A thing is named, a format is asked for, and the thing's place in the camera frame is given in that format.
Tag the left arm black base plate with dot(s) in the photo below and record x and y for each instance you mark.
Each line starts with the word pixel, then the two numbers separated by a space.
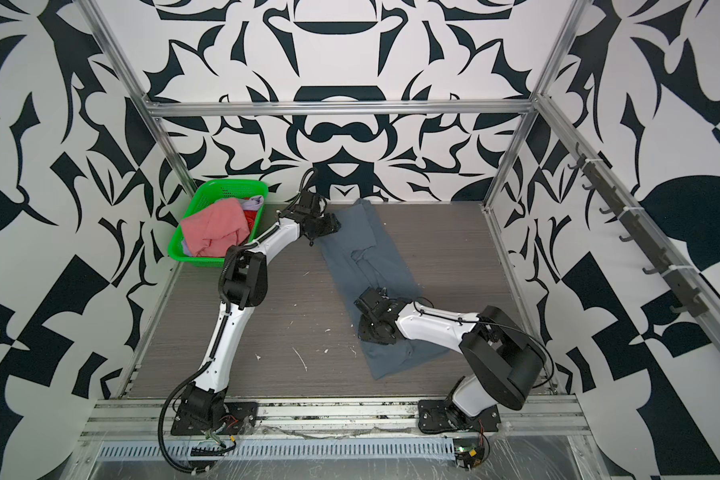
pixel 223 418

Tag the aluminium frame left post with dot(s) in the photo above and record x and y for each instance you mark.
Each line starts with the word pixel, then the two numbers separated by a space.
pixel 107 41

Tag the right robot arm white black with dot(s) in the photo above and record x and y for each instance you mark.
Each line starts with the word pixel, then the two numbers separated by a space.
pixel 505 361

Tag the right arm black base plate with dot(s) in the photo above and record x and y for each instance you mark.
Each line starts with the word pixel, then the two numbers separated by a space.
pixel 442 416

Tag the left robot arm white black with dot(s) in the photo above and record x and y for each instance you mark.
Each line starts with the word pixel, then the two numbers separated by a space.
pixel 242 286

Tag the white slotted cable duct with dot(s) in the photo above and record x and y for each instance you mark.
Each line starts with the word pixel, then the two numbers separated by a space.
pixel 317 449

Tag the purple garment in basket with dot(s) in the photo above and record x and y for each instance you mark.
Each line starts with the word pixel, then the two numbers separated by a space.
pixel 253 204

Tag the aluminium frame back crossbar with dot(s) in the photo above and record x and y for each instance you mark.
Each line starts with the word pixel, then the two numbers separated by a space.
pixel 353 107

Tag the pink t shirt in basket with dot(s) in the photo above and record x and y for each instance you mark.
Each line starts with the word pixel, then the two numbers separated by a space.
pixel 210 232

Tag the small electronics board with wires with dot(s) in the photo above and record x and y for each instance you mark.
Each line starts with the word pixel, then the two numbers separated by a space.
pixel 469 453

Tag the red garment in basket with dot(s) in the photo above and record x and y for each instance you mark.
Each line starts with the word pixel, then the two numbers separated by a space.
pixel 250 217

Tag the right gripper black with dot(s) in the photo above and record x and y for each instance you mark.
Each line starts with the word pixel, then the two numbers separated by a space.
pixel 363 332

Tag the grey blue t shirt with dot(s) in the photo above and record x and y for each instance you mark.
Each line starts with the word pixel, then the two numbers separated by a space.
pixel 361 254

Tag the aluminium frame corner post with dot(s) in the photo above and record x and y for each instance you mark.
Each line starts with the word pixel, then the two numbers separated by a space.
pixel 560 48

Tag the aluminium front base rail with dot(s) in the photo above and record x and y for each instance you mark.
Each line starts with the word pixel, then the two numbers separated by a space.
pixel 323 418

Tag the black wall hook rail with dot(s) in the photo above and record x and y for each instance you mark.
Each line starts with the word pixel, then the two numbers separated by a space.
pixel 642 231

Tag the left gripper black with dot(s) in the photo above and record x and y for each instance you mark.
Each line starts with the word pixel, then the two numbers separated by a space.
pixel 334 225

